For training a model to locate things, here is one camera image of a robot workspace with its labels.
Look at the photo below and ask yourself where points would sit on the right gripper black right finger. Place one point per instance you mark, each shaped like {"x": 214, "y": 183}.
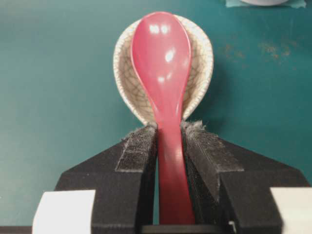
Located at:
{"x": 251, "y": 192}

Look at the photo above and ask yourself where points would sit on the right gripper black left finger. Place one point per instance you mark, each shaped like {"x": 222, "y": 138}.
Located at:
{"x": 123, "y": 177}

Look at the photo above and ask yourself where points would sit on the pink plastic soup spoon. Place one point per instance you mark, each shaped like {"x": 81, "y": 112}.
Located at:
{"x": 161, "y": 57}

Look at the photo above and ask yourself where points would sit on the beige crackle ceramic spoon rest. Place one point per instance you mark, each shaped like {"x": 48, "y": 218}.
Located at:
{"x": 130, "y": 88}

